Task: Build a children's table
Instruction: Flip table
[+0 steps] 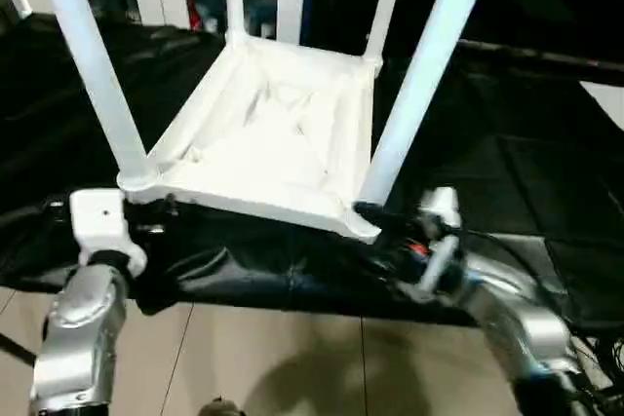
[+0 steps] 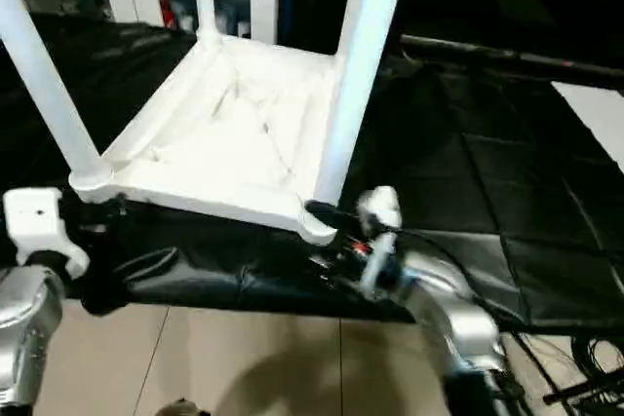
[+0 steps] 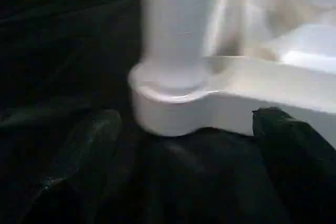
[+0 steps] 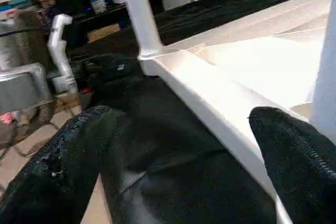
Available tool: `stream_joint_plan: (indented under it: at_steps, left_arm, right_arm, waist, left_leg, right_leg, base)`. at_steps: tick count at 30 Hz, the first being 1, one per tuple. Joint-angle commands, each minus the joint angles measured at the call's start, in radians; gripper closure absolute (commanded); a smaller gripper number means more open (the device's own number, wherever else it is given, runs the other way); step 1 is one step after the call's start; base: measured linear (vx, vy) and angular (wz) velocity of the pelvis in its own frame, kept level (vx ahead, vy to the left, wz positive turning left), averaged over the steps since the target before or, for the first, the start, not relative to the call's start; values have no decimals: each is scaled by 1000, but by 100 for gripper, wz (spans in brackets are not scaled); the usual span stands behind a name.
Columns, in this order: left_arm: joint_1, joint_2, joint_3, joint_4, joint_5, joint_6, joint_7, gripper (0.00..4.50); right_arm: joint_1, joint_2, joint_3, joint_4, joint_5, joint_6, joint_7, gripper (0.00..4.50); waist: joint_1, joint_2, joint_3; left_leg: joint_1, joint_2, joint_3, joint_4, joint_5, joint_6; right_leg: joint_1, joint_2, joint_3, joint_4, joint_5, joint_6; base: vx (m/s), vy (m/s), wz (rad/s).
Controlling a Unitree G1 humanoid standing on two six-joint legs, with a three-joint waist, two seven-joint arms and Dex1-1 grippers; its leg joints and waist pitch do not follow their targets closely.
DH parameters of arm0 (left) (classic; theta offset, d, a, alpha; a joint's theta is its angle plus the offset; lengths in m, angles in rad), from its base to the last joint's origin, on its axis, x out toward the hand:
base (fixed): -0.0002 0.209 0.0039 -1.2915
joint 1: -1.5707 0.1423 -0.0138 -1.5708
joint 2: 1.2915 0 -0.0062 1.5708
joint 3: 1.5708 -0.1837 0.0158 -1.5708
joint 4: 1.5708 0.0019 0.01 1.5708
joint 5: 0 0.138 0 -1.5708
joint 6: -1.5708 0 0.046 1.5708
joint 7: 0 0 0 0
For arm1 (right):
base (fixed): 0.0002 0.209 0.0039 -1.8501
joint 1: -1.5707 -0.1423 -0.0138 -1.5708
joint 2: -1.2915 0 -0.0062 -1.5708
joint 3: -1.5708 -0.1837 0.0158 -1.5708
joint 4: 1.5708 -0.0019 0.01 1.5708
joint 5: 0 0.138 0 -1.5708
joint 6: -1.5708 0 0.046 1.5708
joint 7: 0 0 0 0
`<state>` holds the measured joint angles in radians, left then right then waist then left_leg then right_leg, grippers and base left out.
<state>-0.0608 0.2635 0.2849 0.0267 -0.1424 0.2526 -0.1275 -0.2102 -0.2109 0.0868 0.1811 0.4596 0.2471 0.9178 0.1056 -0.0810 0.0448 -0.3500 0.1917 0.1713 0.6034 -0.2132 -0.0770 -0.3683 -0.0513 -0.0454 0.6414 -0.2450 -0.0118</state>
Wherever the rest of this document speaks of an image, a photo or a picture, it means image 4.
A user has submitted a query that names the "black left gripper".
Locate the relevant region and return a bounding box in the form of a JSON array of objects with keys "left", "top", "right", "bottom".
[{"left": 78, "top": 53, "right": 144, "bottom": 97}]

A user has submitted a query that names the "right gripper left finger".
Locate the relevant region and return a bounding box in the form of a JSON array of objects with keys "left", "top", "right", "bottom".
[{"left": 0, "top": 105, "right": 117, "bottom": 224}]

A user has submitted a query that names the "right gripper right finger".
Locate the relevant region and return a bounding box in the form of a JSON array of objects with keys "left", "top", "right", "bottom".
[{"left": 248, "top": 106, "right": 336, "bottom": 224}]

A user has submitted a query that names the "white plastic table leg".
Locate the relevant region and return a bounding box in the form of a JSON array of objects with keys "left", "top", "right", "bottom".
[
  {"left": 309, "top": 0, "right": 336, "bottom": 136},
  {"left": 118, "top": 0, "right": 165, "bottom": 61}
]

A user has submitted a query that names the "white plastic table top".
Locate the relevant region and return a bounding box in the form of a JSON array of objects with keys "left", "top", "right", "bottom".
[{"left": 138, "top": 0, "right": 336, "bottom": 224}]

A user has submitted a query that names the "brown cardboard box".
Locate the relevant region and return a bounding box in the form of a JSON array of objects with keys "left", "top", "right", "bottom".
[{"left": 86, "top": 24, "right": 122, "bottom": 44}]

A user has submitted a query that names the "blue white tub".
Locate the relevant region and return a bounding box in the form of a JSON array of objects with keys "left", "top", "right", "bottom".
[{"left": 88, "top": 0, "right": 109, "bottom": 14}]

